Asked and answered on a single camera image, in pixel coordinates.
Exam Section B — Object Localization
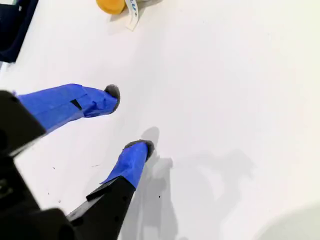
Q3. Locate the dark navy object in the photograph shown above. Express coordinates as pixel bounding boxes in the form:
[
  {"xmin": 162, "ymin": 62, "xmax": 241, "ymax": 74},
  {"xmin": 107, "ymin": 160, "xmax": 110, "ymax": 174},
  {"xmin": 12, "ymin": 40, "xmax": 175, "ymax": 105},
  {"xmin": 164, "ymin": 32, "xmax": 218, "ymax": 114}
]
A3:
[{"xmin": 0, "ymin": 0, "xmax": 40, "ymax": 64}]

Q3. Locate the yellow square towel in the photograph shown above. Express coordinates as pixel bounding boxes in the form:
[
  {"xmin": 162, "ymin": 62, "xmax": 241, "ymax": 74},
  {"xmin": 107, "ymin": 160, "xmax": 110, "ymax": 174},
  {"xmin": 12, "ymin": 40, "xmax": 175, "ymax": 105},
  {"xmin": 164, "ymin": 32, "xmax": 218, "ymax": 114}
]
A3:
[{"xmin": 96, "ymin": 0, "xmax": 141, "ymax": 32}]

